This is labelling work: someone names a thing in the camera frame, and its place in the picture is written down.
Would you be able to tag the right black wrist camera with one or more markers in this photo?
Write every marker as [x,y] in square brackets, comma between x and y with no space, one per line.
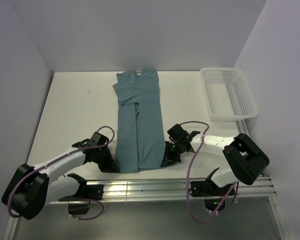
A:
[177,131]

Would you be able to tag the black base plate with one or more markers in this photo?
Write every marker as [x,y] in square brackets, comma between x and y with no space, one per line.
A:
[200,188]
[86,193]

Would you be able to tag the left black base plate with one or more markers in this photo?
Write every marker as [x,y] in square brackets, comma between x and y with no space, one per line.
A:
[86,193]

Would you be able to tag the aluminium rail frame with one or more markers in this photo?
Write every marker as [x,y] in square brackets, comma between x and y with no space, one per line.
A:
[178,189]

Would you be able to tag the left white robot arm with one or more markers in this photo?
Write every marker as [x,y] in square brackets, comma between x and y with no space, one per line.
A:
[33,187]

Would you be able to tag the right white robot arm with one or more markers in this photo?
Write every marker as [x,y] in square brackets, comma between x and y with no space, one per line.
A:
[246,161]

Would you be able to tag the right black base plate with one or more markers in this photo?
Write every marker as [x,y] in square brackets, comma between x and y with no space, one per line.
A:
[200,188]

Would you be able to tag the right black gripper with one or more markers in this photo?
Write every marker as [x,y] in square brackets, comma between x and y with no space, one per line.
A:
[169,159]

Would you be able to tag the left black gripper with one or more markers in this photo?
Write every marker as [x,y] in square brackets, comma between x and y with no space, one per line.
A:
[110,165]

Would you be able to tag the white perforated plastic basket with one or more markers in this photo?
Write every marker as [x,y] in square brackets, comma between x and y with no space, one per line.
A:
[227,94]

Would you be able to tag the teal blue t shirt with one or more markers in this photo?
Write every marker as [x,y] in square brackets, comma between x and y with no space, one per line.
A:
[140,135]

